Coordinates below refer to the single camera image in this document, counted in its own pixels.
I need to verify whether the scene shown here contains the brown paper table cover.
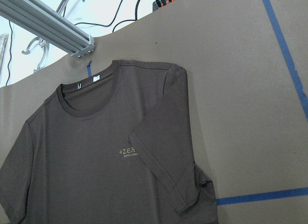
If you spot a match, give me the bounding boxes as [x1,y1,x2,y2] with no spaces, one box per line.
[0,0,308,224]

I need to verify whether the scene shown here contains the dark brown t-shirt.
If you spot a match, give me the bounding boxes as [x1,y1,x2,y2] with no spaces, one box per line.
[0,60,218,224]

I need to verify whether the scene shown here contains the metal reacher grabber tool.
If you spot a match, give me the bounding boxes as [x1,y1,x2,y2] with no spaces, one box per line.
[21,37,50,73]

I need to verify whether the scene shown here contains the aluminium frame post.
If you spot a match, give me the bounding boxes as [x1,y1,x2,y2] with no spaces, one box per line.
[0,0,95,58]

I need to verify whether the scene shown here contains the clear plastic bag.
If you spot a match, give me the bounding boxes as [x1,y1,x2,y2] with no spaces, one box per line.
[0,33,9,73]

